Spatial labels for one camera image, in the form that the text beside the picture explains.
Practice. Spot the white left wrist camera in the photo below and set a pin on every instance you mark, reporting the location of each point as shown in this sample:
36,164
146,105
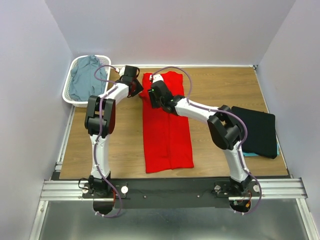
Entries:
120,71

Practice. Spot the aluminium frame rail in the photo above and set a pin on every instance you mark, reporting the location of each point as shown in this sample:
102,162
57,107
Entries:
278,214

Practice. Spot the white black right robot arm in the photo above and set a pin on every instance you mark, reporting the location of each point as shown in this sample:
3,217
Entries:
228,132

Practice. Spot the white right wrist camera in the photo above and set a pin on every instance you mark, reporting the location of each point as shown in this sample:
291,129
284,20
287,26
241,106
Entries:
156,78

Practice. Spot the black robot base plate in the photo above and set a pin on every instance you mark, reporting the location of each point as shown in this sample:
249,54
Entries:
152,193

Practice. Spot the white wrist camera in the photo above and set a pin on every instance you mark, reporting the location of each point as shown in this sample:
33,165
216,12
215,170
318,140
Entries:
120,71
156,78

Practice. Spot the red t shirt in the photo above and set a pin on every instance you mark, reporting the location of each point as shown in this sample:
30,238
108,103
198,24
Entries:
166,137

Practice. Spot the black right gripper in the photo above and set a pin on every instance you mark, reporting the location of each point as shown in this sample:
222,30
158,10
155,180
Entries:
154,105

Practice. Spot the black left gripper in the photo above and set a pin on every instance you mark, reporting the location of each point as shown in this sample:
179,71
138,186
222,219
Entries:
138,89

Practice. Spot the folded teal t shirt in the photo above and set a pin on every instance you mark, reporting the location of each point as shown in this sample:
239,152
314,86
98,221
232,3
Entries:
270,151

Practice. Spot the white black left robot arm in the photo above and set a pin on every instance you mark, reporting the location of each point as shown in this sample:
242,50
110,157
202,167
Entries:
100,120

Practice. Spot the folded black t shirt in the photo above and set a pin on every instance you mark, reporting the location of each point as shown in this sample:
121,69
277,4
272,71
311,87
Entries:
260,125

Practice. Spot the grey-blue t shirt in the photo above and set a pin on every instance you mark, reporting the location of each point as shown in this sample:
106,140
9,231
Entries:
83,84

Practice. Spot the white table edge strip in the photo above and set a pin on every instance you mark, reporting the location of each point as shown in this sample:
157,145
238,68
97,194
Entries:
159,66

